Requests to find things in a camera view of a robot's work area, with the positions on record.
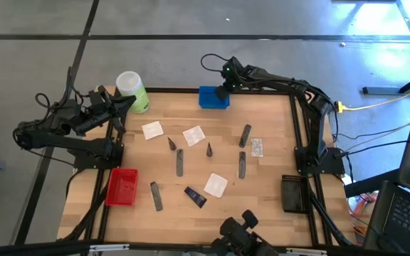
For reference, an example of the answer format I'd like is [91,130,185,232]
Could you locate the black power cable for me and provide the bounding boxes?
[332,139,410,159]

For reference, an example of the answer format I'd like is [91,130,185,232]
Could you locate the red plastic basket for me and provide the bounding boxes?
[104,168,139,207]

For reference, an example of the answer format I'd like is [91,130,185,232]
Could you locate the blue plastic basket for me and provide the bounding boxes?
[198,85,231,110]

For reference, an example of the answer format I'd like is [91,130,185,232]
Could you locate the dark blue squeeze tube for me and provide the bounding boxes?
[184,186,208,209]

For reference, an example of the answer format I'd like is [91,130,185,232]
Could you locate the white printed rectangular sachet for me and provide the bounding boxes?
[250,138,264,158]

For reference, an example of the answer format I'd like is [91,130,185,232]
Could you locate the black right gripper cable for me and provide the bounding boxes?
[200,53,227,74]

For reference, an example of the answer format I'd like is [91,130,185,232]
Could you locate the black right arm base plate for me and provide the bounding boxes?
[294,146,345,176]

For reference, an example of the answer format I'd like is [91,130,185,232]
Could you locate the black support bar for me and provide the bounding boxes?
[343,169,401,198]

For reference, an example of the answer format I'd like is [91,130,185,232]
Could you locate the black desk leg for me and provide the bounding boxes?
[362,66,410,96]

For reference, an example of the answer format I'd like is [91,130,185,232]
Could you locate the green disinfecting wipes canister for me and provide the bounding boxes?
[115,70,152,114]

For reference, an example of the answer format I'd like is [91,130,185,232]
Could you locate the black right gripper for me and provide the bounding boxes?
[215,55,248,102]

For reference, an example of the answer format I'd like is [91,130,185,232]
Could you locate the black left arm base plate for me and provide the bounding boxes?
[72,142,125,170]

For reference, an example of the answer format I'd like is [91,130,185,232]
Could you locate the white square packet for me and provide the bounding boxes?
[203,172,229,199]
[141,120,164,141]
[182,124,206,147]

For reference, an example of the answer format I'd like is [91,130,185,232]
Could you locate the black plastic basket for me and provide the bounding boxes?
[280,174,311,214]

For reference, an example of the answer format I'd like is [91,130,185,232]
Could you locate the black overhead beam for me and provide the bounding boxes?
[0,238,410,256]

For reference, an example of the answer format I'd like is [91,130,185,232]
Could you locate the black aluminium table frame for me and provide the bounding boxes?
[83,86,335,250]

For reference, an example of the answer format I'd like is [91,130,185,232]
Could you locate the dark grey strip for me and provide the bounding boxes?
[176,148,184,178]
[238,124,253,149]
[149,181,164,212]
[238,151,247,180]

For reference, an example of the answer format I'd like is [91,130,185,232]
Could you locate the yellow extension cord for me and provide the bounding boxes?
[335,83,410,114]

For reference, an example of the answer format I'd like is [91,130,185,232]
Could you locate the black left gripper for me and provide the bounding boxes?
[83,85,137,135]

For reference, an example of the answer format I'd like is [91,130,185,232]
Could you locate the grey cable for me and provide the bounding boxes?
[345,108,410,152]

